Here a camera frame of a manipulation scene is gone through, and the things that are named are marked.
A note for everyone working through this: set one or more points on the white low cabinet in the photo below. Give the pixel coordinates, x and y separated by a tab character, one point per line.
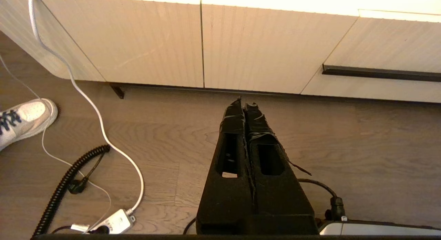
20	26

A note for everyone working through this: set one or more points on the white sneaker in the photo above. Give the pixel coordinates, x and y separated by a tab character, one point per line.
31	119

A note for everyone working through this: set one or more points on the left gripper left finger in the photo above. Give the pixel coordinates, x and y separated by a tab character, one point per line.
227	198

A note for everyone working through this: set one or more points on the white ribbed cabinet door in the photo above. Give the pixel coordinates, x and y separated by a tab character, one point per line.
268	47
137	40

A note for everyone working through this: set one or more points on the small white connector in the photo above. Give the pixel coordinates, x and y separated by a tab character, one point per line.
80	228

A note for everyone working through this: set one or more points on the white ribbed drawer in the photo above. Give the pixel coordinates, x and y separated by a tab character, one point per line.
379	43

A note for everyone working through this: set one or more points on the white power adapter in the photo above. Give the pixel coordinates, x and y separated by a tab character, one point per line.
115	221

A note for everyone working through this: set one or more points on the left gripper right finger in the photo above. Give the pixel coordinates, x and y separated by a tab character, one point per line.
282	198

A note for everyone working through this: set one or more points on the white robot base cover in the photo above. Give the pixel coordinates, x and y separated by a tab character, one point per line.
379	229

